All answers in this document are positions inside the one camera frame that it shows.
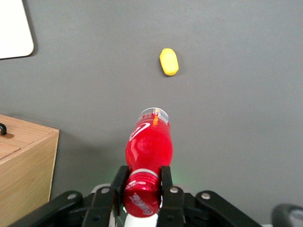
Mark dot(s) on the wooden two-drawer cabinet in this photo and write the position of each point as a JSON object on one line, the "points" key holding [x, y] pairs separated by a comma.
{"points": [[26, 165]]}

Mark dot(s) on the yellow lemon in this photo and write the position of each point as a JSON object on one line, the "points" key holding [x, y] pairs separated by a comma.
{"points": [[169, 62]]}

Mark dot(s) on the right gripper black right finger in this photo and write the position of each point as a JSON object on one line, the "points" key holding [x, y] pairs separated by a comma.
{"points": [[172, 208]]}

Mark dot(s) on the red coke bottle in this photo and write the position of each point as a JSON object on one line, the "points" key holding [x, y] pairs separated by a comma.
{"points": [[149, 146]]}

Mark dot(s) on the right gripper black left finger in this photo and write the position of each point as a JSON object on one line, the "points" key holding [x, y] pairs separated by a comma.
{"points": [[104, 205]]}

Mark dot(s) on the beige rectangular tray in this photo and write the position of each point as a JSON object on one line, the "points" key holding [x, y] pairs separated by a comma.
{"points": [[14, 26]]}

